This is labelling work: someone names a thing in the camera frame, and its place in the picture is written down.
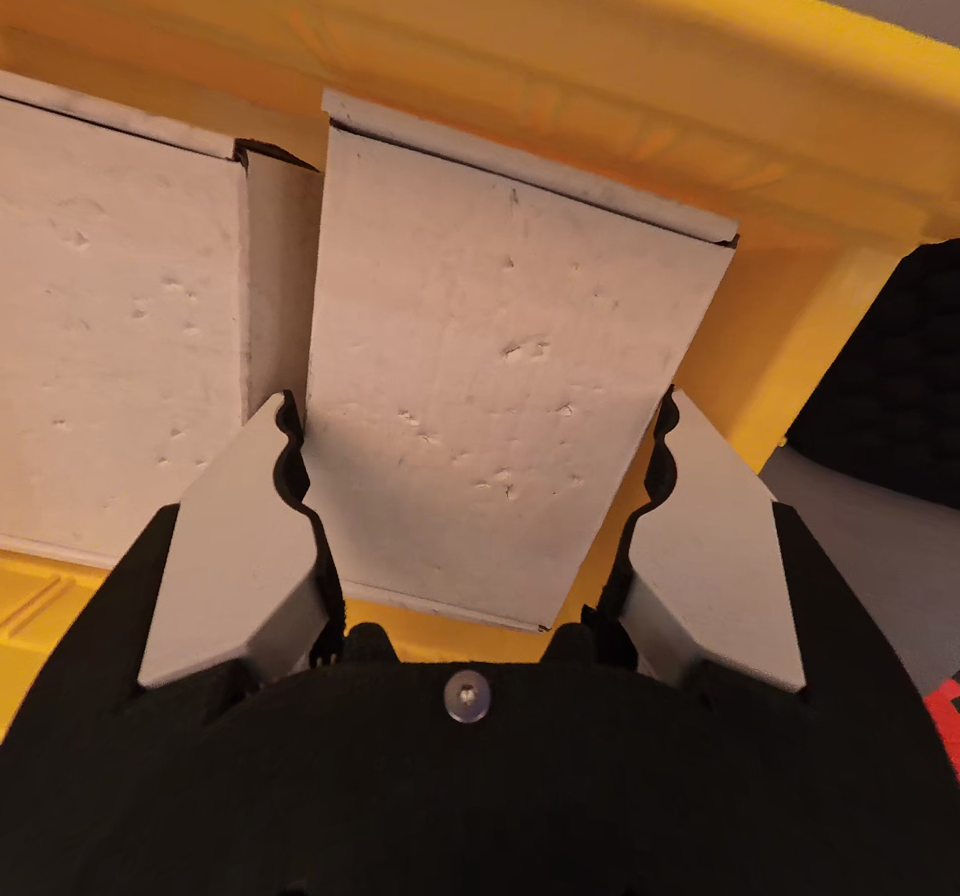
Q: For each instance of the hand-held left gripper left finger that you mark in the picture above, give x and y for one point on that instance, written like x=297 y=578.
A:
x=240 y=558

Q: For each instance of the orange fabric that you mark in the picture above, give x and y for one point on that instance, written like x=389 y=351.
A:
x=946 y=723

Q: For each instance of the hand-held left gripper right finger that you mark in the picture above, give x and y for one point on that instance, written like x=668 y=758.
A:
x=712 y=566

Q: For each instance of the black cushion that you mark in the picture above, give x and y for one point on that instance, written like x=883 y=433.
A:
x=900 y=386

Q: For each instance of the white cardboard box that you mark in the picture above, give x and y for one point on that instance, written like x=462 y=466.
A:
x=112 y=311
x=510 y=386

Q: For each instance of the yellow plastic bin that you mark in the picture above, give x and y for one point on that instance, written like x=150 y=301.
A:
x=600 y=48

